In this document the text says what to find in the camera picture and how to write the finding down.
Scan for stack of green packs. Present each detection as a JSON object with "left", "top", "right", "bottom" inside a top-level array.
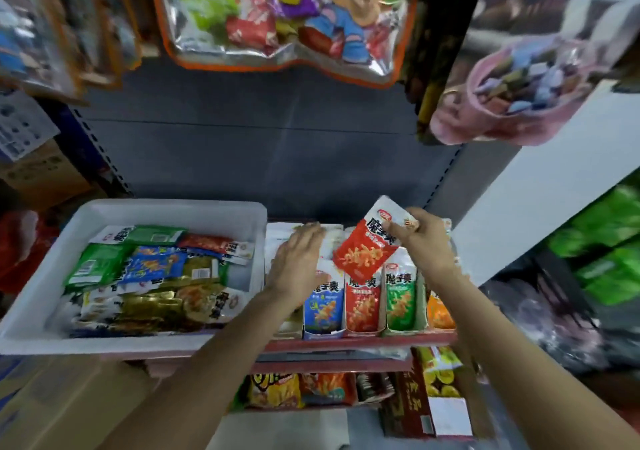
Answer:
[{"left": 548, "top": 185, "right": 640, "bottom": 306}]

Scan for hanging pink candy bag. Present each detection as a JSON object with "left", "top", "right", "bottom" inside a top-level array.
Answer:
[{"left": 430, "top": 35, "right": 601, "bottom": 148}]

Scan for person's right forearm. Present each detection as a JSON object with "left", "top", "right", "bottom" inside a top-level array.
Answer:
[{"left": 430, "top": 269, "right": 640, "bottom": 450}]

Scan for gold display box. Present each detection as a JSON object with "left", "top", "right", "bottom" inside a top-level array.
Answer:
[{"left": 262, "top": 221, "right": 306, "bottom": 339}]

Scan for blue snack packet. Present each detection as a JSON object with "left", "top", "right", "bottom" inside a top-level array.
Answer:
[{"left": 306, "top": 279, "right": 346, "bottom": 334}]

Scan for blue display box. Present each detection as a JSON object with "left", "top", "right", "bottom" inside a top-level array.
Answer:
[{"left": 303, "top": 225, "right": 348, "bottom": 341}]

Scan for orange snack packet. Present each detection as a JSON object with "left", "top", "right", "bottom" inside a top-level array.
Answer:
[{"left": 427, "top": 293, "right": 456, "bottom": 329}]

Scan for row of orange chip bags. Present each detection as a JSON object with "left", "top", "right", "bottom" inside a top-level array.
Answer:
[{"left": 245, "top": 369, "right": 396, "bottom": 411}]

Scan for dark red white-label carton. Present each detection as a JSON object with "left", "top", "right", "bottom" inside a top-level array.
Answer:
[{"left": 380, "top": 349, "right": 496, "bottom": 439}]

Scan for orange trimmed colourful candy bag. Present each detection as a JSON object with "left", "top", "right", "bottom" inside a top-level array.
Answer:
[{"left": 148, "top": 0, "right": 416, "bottom": 88}]

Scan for blue print cardboard carton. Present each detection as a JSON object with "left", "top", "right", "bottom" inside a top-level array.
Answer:
[{"left": 0, "top": 355, "right": 151, "bottom": 450}]

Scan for red plastic bag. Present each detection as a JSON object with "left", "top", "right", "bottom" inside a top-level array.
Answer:
[{"left": 0, "top": 209, "right": 46, "bottom": 296}]

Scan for person's right hand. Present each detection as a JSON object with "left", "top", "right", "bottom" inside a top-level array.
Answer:
[{"left": 390, "top": 207, "right": 459, "bottom": 284}]

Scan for white plastic bin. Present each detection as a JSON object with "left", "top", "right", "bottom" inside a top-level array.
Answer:
[{"left": 0, "top": 199, "right": 268, "bottom": 356}]

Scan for person's left hand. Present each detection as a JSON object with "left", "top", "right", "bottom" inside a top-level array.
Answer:
[{"left": 265, "top": 223, "right": 328, "bottom": 306}]

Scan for red display box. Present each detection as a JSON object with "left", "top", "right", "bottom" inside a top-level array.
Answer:
[{"left": 345, "top": 265, "right": 386, "bottom": 339}]

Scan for green display box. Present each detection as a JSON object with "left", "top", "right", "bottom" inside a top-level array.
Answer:
[{"left": 383, "top": 249, "right": 429, "bottom": 336}]

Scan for hanging yellow green snack bags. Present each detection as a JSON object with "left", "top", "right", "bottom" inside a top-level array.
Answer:
[{"left": 405, "top": 0, "right": 471, "bottom": 146}]

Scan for black plastic wrapped bundle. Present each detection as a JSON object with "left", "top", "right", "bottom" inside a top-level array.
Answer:
[{"left": 480, "top": 265, "right": 640, "bottom": 376}]

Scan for pile of snack packets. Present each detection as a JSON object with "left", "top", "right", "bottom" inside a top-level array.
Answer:
[{"left": 65, "top": 225, "right": 256, "bottom": 336}]

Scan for plain brown cardboard carton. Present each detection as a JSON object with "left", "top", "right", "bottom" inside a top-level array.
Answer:
[{"left": 0, "top": 139, "right": 91, "bottom": 211}]

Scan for white blue carton box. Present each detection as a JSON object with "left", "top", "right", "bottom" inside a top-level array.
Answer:
[{"left": 0, "top": 89, "right": 59, "bottom": 163}]

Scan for yellow snack packets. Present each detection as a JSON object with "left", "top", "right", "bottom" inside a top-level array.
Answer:
[{"left": 420, "top": 345, "right": 463, "bottom": 398}]

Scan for person's left forearm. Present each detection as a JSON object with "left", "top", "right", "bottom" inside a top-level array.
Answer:
[{"left": 100, "top": 289, "right": 296, "bottom": 450}]

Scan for orange trimmed toy snack bag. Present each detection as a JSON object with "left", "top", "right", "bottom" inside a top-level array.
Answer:
[{"left": 0, "top": 0, "right": 141, "bottom": 101}]

